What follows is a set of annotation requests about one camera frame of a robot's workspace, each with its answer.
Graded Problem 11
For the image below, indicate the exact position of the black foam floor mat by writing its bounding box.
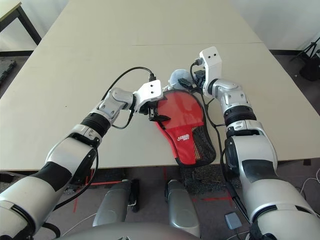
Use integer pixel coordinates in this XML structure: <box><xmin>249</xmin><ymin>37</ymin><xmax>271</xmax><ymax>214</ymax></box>
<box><xmin>0</xmin><ymin>57</ymin><xmax>17</xmax><ymax>83</ymax></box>

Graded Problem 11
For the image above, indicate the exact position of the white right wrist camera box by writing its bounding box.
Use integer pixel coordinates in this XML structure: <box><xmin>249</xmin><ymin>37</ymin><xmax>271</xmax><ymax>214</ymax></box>
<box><xmin>198</xmin><ymin>46</ymin><xmax>223</xmax><ymax>97</ymax></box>

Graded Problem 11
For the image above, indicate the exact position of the black tripod stand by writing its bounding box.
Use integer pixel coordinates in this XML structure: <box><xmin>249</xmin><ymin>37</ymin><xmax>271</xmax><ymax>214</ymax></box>
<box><xmin>291</xmin><ymin>37</ymin><xmax>320</xmax><ymax>63</ymax></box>

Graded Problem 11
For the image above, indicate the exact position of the silver robot right leg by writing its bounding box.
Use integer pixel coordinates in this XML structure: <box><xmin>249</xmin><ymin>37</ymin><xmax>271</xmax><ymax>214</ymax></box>
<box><xmin>164</xmin><ymin>179</ymin><xmax>201</xmax><ymax>237</ymax></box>

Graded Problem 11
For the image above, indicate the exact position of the grey foot pedal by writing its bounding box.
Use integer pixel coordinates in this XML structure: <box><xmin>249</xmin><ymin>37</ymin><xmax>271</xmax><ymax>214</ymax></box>
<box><xmin>224</xmin><ymin>212</ymin><xmax>243</xmax><ymax>230</ymax></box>

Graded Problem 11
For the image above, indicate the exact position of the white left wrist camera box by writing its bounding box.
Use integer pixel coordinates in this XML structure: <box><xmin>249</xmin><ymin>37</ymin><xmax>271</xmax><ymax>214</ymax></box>
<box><xmin>133</xmin><ymin>79</ymin><xmax>163</xmax><ymax>115</ymax></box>

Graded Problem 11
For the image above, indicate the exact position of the thin white floor cable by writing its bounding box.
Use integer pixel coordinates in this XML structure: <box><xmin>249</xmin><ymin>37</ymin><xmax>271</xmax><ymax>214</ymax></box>
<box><xmin>62</xmin><ymin>212</ymin><xmax>97</xmax><ymax>236</ymax></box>
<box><xmin>299</xmin><ymin>168</ymin><xmax>320</xmax><ymax>198</ymax></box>

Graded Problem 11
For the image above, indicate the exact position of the grey white plush toy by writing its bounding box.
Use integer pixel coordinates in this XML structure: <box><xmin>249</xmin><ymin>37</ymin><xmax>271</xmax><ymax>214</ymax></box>
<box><xmin>169</xmin><ymin>69</ymin><xmax>195</xmax><ymax>91</ymax></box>

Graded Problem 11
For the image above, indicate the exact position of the black bag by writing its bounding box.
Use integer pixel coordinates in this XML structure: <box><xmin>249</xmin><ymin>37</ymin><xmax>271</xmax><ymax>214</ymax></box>
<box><xmin>299</xmin><ymin>59</ymin><xmax>320</xmax><ymax>82</ymax></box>

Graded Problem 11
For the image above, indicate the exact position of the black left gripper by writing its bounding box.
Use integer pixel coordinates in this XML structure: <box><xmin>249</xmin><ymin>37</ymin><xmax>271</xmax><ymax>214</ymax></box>
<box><xmin>142</xmin><ymin>95</ymin><xmax>172</xmax><ymax>124</ymax></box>

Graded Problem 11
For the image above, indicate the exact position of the black framed side table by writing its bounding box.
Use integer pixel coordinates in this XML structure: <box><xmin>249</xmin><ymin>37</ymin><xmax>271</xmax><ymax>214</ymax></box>
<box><xmin>0</xmin><ymin>1</ymin><xmax>42</xmax><ymax>52</ymax></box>

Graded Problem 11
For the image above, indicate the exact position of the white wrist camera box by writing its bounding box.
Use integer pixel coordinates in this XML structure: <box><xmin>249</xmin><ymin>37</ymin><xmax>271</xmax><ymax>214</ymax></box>
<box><xmin>198</xmin><ymin>46</ymin><xmax>223</xmax><ymax>97</ymax></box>
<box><xmin>133</xmin><ymin>79</ymin><xmax>163</xmax><ymax>115</ymax></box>

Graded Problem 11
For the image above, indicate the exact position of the silver robot left leg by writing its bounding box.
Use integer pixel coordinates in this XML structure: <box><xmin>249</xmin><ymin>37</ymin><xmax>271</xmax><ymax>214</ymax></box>
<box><xmin>92</xmin><ymin>179</ymin><xmax>141</xmax><ymax>227</ymax></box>

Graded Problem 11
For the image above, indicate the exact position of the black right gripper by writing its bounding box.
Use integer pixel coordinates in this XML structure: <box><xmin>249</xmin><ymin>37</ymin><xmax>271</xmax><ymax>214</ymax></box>
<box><xmin>178</xmin><ymin>70</ymin><xmax>207</xmax><ymax>92</ymax></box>

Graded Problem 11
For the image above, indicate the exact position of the silver robot leg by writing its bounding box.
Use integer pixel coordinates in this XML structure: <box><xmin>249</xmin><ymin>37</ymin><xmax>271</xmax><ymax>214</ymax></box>
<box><xmin>92</xmin><ymin>179</ymin><xmax>141</xmax><ymax>227</ymax></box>
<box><xmin>164</xmin><ymin>179</ymin><xmax>201</xmax><ymax>237</ymax></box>

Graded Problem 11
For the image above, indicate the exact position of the red black paddle case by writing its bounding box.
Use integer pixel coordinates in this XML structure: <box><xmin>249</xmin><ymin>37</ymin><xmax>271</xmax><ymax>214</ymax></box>
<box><xmin>152</xmin><ymin>89</ymin><xmax>217</xmax><ymax>167</ymax></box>

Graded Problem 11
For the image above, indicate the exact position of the grey robot torso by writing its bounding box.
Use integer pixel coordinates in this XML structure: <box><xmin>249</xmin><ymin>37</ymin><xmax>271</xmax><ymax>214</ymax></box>
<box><xmin>59</xmin><ymin>222</ymin><xmax>251</xmax><ymax>240</ymax></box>

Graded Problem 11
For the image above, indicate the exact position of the black left wrist camera cable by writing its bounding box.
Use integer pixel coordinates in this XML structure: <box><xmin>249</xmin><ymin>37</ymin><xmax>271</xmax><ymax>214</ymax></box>
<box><xmin>103</xmin><ymin>66</ymin><xmax>157</xmax><ymax>130</ymax></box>

